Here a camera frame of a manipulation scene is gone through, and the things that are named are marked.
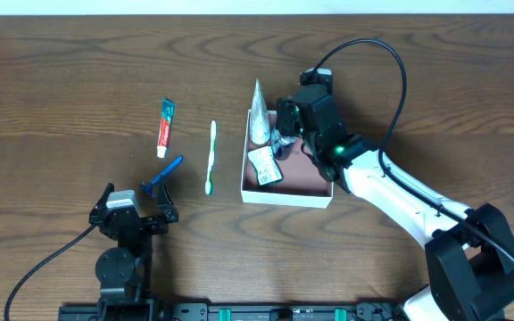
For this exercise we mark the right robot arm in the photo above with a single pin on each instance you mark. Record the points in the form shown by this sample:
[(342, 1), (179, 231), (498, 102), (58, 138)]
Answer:
[(469, 252)]

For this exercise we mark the green white packet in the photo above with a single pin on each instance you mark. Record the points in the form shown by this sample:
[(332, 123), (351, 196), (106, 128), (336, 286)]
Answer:
[(265, 166)]

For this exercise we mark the white cream tube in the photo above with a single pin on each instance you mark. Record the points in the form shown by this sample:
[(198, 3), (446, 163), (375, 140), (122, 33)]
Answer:
[(259, 128)]

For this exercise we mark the red green toothpaste tube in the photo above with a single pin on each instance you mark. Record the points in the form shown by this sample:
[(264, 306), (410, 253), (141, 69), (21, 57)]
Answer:
[(168, 109)]

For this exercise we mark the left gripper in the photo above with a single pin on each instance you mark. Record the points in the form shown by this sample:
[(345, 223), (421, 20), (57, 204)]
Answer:
[(145, 223)]

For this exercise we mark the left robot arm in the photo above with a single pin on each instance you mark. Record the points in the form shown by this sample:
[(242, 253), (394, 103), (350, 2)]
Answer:
[(124, 271)]

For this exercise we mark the blue disposable razor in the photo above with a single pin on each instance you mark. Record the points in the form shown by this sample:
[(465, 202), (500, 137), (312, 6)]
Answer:
[(148, 187)]

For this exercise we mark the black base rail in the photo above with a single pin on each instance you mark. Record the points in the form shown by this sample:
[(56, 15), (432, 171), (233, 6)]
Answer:
[(198, 311)]

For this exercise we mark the green white toothbrush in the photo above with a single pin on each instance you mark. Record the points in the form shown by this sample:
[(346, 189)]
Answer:
[(211, 157)]

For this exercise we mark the blue pump bottle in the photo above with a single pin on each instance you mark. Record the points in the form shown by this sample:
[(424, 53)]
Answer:
[(281, 146)]

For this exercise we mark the white cardboard box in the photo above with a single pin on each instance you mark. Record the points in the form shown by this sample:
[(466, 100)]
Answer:
[(301, 186)]

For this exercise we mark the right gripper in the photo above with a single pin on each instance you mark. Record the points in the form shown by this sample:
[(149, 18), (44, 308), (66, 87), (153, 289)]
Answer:
[(290, 118)]

